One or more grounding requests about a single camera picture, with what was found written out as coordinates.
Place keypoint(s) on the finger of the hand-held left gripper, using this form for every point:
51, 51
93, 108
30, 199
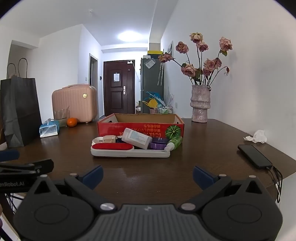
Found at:
41, 165
9, 154

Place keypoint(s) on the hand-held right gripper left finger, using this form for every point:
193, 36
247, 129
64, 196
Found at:
93, 177

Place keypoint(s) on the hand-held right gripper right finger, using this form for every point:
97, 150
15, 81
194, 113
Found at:
202, 177

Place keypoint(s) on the small beige box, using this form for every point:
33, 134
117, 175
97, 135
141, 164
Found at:
109, 139

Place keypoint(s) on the green bottle white cap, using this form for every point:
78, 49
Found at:
175, 141

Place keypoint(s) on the red cardboard box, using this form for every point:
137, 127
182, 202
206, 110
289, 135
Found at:
108, 128

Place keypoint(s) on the purple ridged lid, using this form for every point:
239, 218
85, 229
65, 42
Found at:
157, 146

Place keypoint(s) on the white plastic bottle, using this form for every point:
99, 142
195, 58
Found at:
136, 139

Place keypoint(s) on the blue tissue pack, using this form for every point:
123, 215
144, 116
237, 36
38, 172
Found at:
49, 129

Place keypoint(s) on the black paper bag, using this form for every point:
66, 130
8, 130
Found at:
19, 111

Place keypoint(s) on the glass cup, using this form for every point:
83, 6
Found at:
60, 117

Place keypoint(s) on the orange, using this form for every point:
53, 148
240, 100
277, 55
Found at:
72, 122

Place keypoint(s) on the black smartphone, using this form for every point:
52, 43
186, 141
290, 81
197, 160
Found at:
254, 155

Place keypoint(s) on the crumpled white tissue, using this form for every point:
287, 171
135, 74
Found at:
257, 136

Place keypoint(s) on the pink suitcase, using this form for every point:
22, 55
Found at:
74, 103

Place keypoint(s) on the pink speckled vase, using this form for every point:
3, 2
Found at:
200, 104

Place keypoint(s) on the small rack of bottles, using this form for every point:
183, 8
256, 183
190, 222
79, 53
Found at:
164, 109

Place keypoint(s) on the dark brown door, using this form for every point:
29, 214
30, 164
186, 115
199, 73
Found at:
119, 97

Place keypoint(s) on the blue yellow plastic items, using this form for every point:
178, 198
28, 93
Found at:
152, 100

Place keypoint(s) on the white paper notice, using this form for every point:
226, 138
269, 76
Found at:
116, 77

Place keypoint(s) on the grey side doorway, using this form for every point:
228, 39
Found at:
93, 69

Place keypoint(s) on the bunch of dried pink roses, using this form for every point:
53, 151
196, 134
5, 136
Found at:
189, 69

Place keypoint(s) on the grey refrigerator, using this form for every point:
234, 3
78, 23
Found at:
150, 81

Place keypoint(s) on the yellow box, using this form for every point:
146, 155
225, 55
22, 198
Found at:
154, 52

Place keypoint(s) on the ceiling light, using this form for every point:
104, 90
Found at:
130, 36

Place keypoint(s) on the smoke detector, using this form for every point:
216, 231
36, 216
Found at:
91, 12

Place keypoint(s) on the wall picture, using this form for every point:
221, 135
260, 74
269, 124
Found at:
170, 47

